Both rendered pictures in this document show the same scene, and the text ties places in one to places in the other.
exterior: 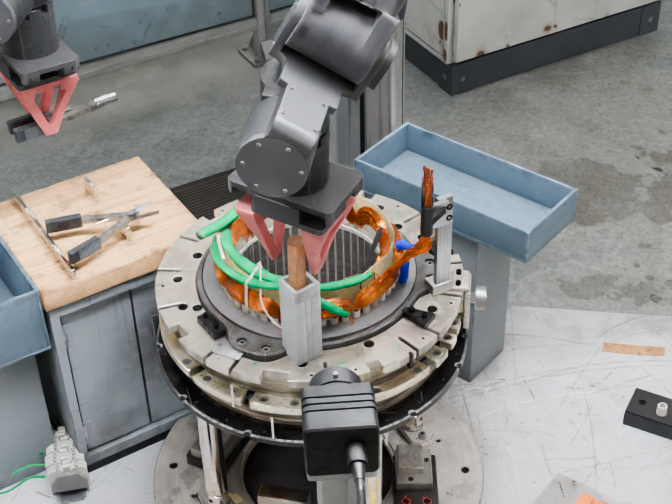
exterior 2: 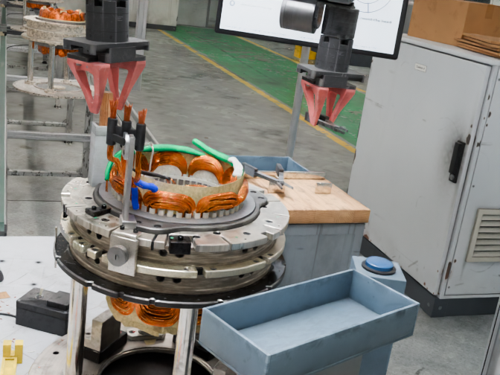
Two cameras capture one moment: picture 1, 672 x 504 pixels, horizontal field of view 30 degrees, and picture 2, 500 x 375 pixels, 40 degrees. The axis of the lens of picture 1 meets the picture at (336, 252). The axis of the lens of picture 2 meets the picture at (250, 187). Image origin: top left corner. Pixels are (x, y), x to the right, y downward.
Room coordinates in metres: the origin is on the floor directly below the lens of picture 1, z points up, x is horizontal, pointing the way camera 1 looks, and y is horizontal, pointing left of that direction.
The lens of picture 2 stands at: (1.23, -0.88, 1.42)
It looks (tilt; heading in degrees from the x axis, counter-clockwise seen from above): 17 degrees down; 97
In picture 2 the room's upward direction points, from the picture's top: 8 degrees clockwise
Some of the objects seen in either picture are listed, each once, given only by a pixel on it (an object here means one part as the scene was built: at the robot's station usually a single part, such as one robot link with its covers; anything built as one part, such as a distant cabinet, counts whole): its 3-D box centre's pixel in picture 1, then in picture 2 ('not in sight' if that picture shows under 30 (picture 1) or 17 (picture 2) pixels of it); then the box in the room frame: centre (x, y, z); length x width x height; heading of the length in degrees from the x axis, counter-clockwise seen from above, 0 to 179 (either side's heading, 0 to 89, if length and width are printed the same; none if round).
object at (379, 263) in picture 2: not in sight; (379, 263); (1.31, 0.07, 1.04); 0.04 x 0.04 x 0.01
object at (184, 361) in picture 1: (180, 342); not in sight; (0.96, 0.16, 1.05); 0.09 x 0.04 x 0.01; 35
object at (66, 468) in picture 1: (66, 459); not in sight; (1.04, 0.33, 0.80); 0.10 x 0.05 x 0.04; 12
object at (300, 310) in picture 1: (302, 317); (100, 154); (0.89, 0.03, 1.14); 0.03 x 0.03 x 0.09; 35
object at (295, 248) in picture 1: (296, 266); (106, 112); (0.90, 0.04, 1.20); 0.02 x 0.02 x 0.06
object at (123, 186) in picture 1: (95, 228); (294, 196); (1.16, 0.28, 1.05); 0.20 x 0.19 x 0.02; 121
